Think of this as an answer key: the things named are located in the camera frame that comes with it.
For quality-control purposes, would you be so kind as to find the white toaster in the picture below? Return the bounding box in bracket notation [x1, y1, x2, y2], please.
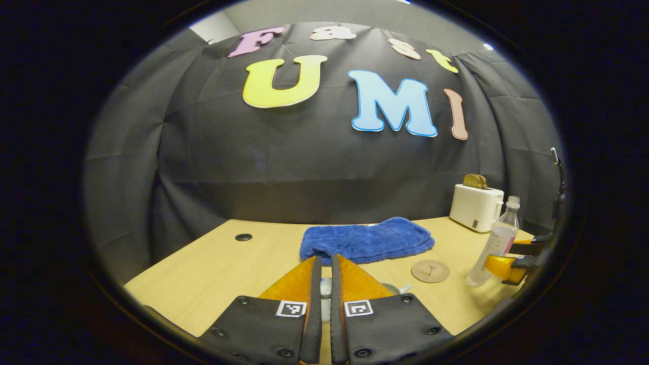
[449, 184, 505, 233]

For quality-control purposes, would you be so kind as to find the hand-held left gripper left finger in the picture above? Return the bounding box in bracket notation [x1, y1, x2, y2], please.
[198, 255, 323, 365]

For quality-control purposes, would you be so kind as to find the round wooden coaster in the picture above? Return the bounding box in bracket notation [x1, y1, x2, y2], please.
[411, 260, 451, 283]

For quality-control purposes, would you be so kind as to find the black backdrop cloth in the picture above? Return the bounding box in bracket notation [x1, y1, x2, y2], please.
[84, 23, 563, 284]

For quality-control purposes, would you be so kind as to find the clear plastic water bottle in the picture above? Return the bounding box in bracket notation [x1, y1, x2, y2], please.
[466, 196, 521, 288]

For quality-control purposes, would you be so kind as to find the blue towel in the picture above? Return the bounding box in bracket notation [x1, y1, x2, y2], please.
[299, 217, 436, 266]

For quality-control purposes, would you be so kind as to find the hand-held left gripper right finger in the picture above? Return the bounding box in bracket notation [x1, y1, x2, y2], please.
[331, 253, 454, 365]

